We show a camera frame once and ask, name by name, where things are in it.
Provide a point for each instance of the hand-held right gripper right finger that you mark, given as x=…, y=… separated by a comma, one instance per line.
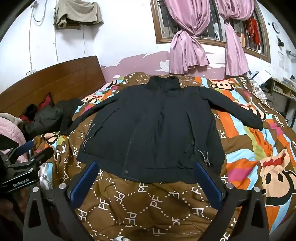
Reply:
x=209, y=187

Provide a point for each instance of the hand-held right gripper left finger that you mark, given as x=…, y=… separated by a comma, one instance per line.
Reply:
x=84, y=183

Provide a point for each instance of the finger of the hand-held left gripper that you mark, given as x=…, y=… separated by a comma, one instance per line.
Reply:
x=26, y=145
x=44, y=154

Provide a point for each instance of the black jacket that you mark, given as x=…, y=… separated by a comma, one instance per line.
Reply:
x=157, y=129

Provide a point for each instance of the pink quilted blanket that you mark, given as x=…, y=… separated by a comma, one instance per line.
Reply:
x=11, y=129

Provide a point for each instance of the dark padded coat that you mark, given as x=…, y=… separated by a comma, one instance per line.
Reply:
x=48, y=118

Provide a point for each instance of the red and black garment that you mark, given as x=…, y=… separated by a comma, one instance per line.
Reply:
x=45, y=102

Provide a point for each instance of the printed brown cartoon blanket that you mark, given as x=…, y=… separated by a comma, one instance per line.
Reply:
x=138, y=208

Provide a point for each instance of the wooden headboard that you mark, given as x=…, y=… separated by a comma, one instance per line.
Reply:
x=57, y=78

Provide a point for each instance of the silver patterned cloth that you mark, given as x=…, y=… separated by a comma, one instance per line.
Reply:
x=257, y=90

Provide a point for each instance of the wooden shelf unit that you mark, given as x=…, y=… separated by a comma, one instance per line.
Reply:
x=281, y=89

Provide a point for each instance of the white paper box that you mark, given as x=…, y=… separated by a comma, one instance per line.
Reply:
x=262, y=75

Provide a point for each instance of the narrow pink curtain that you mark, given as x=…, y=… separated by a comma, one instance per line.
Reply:
x=233, y=53

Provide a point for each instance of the wide pink curtain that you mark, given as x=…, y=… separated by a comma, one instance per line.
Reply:
x=185, y=51

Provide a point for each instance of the beige cloth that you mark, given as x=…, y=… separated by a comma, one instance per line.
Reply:
x=76, y=11

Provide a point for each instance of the red hanging ornament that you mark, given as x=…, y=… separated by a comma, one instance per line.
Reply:
x=254, y=30

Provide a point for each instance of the white wall socket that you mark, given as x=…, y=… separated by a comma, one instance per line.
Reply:
x=31, y=71

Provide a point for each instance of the white wall conduit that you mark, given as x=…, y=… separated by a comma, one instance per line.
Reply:
x=55, y=46

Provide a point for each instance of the brown wall box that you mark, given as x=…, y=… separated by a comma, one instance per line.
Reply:
x=74, y=25

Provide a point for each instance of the wooden window frame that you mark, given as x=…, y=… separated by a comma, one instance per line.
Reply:
x=158, y=37

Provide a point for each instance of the black wall hook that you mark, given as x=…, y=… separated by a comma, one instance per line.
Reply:
x=280, y=42

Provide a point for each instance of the round wall clock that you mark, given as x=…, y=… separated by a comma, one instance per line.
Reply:
x=276, y=27

